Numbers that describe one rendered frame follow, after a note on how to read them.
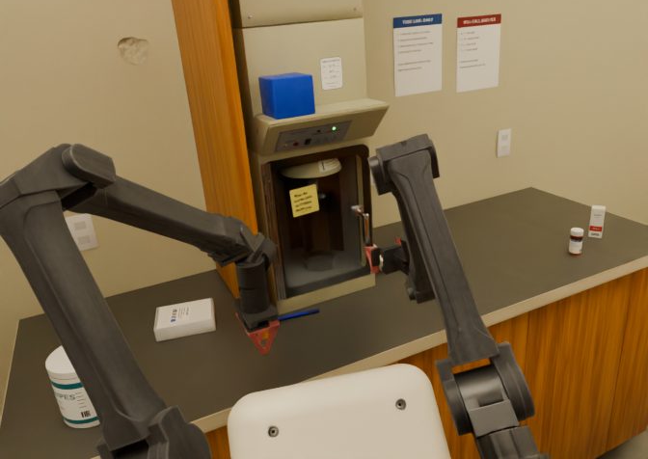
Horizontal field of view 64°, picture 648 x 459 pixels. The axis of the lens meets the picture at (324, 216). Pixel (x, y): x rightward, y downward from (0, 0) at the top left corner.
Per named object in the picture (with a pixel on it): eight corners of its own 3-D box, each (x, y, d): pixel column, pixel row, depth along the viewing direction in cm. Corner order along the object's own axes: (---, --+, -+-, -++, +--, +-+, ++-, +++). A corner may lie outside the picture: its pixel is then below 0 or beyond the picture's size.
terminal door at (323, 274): (279, 300, 145) (261, 162, 131) (373, 272, 156) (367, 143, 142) (280, 301, 144) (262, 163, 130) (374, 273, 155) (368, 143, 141)
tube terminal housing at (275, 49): (251, 280, 168) (215, 29, 140) (339, 256, 180) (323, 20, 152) (277, 315, 147) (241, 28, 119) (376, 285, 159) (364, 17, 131)
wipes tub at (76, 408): (64, 400, 120) (45, 346, 114) (122, 381, 124) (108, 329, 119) (63, 438, 108) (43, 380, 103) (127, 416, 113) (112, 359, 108)
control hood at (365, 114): (256, 154, 130) (252, 115, 126) (369, 134, 142) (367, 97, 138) (272, 165, 120) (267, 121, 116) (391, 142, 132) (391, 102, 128)
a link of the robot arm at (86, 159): (13, 208, 65) (72, 171, 62) (11, 171, 68) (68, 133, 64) (220, 266, 103) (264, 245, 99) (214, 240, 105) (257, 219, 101)
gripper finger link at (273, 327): (272, 336, 111) (267, 298, 108) (283, 354, 105) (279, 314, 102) (242, 346, 109) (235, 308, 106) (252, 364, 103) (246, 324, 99)
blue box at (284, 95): (262, 114, 126) (257, 76, 123) (300, 108, 130) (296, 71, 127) (276, 120, 118) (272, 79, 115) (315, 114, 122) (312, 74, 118)
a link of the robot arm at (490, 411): (480, 450, 62) (525, 439, 61) (452, 366, 67) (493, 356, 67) (477, 456, 70) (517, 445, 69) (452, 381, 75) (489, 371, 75)
